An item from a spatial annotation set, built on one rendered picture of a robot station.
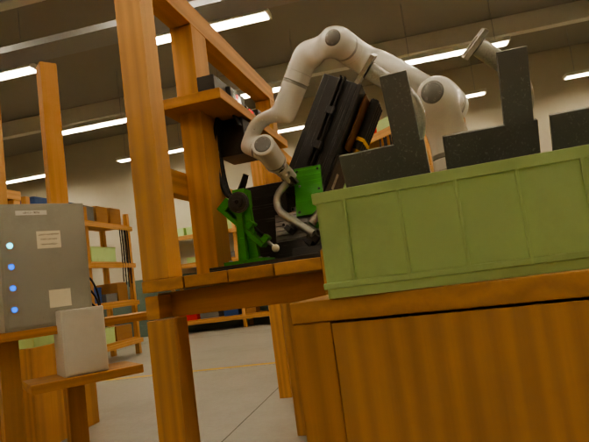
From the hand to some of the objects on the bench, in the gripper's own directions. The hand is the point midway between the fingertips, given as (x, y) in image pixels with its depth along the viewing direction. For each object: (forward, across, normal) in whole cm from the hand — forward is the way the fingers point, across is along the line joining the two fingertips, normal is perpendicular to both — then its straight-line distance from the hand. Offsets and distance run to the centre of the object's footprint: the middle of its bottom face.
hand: (288, 180), depth 218 cm
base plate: (+21, +22, -20) cm, 37 cm away
